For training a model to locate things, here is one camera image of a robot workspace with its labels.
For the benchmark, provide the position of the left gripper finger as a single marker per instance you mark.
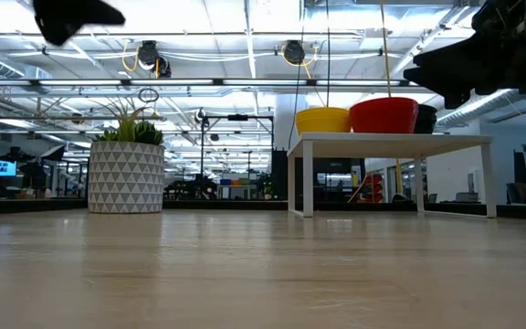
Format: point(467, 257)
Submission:
point(71, 16)

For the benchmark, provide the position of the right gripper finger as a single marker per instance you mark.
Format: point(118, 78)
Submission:
point(455, 68)

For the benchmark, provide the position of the white riser shelf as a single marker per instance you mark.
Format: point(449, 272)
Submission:
point(381, 142)

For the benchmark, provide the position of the green succulent plant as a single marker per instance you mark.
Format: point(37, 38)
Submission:
point(128, 130)

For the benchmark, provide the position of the dark office chair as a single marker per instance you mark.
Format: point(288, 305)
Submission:
point(521, 194)

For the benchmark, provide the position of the red storage bins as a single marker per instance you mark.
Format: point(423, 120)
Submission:
point(373, 187)

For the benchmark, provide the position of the long ceiling light strip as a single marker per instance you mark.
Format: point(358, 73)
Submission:
point(199, 82)

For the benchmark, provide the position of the blue-lit computer monitor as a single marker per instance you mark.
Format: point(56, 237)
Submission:
point(0, 168)

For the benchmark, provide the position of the white grey triangle-pattern planter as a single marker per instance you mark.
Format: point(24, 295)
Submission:
point(126, 176)

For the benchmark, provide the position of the black metal frame stand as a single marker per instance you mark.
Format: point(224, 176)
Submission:
point(238, 117)

